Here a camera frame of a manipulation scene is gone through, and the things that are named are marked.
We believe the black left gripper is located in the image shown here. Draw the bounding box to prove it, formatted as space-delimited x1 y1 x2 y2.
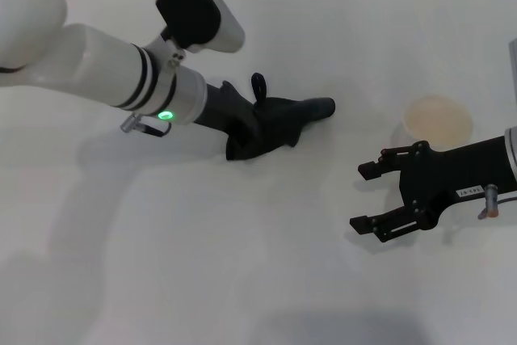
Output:
192 79 260 146

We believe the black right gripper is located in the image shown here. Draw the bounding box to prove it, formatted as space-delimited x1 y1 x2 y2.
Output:
348 134 511 245

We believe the dark rag with loop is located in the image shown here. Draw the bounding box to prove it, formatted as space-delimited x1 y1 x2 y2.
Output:
225 72 338 162

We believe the white paper cup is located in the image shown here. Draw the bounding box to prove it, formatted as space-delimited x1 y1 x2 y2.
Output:
393 95 475 153

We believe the left arm cable connector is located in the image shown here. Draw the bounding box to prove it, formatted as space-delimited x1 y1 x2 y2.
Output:
119 113 173 137

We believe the arm cable connector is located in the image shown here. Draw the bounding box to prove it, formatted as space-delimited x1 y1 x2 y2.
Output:
119 113 173 137
477 183 517 221

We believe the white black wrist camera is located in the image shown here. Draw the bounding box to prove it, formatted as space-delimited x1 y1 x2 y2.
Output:
154 0 246 55

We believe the right arm cable connector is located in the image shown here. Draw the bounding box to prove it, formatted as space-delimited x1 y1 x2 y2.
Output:
477 183 517 221

